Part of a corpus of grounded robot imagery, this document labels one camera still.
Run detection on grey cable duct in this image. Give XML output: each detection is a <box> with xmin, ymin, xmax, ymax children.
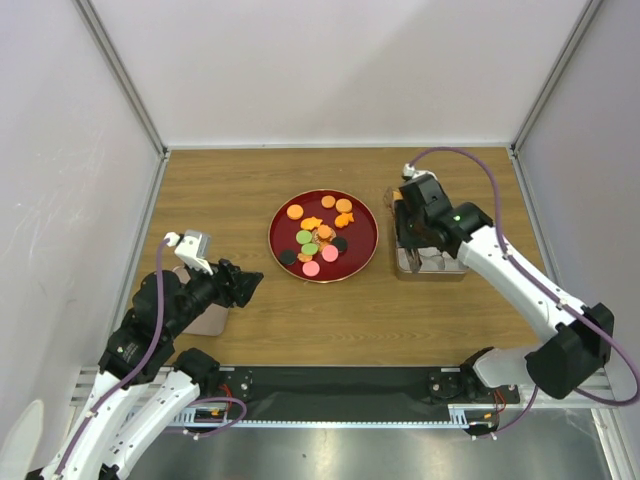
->
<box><xmin>167</xmin><ymin>404</ymin><xmax>499</xmax><ymax>434</ymax></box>

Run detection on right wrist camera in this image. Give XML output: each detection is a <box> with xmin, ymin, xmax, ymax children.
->
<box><xmin>401</xmin><ymin>163</ymin><xmax>437</xmax><ymax>182</ymax></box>

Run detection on round red tray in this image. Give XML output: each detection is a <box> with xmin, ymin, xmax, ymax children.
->
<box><xmin>268</xmin><ymin>189</ymin><xmax>379</xmax><ymax>283</ymax></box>

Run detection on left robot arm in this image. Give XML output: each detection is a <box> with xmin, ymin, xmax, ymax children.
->
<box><xmin>38</xmin><ymin>259</ymin><xmax>264</xmax><ymax>479</ymax></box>

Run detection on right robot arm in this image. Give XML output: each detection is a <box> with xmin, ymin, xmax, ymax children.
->
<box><xmin>394</xmin><ymin>166</ymin><xmax>614</xmax><ymax>402</ymax></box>

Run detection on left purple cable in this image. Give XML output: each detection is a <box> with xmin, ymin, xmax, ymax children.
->
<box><xmin>52</xmin><ymin>232</ymin><xmax>248</xmax><ymax>476</ymax></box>

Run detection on black sandwich cookie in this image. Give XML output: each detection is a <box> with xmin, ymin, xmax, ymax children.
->
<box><xmin>278</xmin><ymin>249</ymin><xmax>297</xmax><ymax>266</ymax></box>
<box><xmin>331</xmin><ymin>236</ymin><xmax>348</xmax><ymax>252</ymax></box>

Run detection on green macaron lower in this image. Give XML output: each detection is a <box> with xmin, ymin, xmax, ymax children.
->
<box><xmin>301</xmin><ymin>243</ymin><xmax>318</xmax><ymax>256</ymax></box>

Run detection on orange fish cookie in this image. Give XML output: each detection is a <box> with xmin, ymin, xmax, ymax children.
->
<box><xmin>300</xmin><ymin>216</ymin><xmax>323</xmax><ymax>231</ymax></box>
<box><xmin>334</xmin><ymin>212</ymin><xmax>354</xmax><ymax>229</ymax></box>

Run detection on green macaron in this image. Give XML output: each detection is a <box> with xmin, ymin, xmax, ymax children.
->
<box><xmin>295</xmin><ymin>230</ymin><xmax>313</xmax><ymax>245</ymax></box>
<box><xmin>301</xmin><ymin>243</ymin><xmax>318</xmax><ymax>256</ymax></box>

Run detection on gold cookie tin box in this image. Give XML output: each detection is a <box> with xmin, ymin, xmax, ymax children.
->
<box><xmin>394</xmin><ymin>211</ymin><xmax>471</xmax><ymax>282</ymax></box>

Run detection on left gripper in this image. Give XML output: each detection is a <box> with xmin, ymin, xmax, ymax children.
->
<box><xmin>165</xmin><ymin>254</ymin><xmax>264</xmax><ymax>337</ymax></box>

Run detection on steel serving tongs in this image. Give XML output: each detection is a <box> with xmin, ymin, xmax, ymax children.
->
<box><xmin>383</xmin><ymin>187</ymin><xmax>424</xmax><ymax>280</ymax></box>

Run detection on pink cookie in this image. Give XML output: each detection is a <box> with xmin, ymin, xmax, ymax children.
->
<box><xmin>321</xmin><ymin>244</ymin><xmax>340</xmax><ymax>263</ymax></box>
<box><xmin>302</xmin><ymin>260</ymin><xmax>320</xmax><ymax>278</ymax></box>

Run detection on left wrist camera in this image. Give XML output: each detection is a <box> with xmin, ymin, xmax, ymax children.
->
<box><xmin>174</xmin><ymin>230</ymin><xmax>213</xmax><ymax>276</ymax></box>

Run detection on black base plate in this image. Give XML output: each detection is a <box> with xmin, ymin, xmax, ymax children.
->
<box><xmin>220</xmin><ymin>366</ymin><xmax>520</xmax><ymax>418</ymax></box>

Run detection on orange sandwich biscuit left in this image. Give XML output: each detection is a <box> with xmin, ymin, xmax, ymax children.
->
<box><xmin>286</xmin><ymin>204</ymin><xmax>304</xmax><ymax>220</ymax></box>

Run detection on green macaron upper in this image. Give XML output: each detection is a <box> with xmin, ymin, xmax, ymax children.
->
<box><xmin>295</xmin><ymin>230</ymin><xmax>313</xmax><ymax>245</ymax></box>

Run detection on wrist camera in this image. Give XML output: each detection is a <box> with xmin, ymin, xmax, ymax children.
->
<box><xmin>174</xmin><ymin>230</ymin><xmax>213</xmax><ymax>276</ymax></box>
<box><xmin>401</xmin><ymin>163</ymin><xmax>437</xmax><ymax>182</ymax></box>

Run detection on gold tin lid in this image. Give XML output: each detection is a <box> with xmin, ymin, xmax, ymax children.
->
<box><xmin>172</xmin><ymin>265</ymin><xmax>229</xmax><ymax>337</ymax></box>

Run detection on round orange biscuit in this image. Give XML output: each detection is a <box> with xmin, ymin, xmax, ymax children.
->
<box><xmin>335</xmin><ymin>198</ymin><xmax>352</xmax><ymax>214</ymax></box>

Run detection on orange fish cookie left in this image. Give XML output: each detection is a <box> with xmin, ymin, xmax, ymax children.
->
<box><xmin>300</xmin><ymin>216</ymin><xmax>323</xmax><ymax>231</ymax></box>

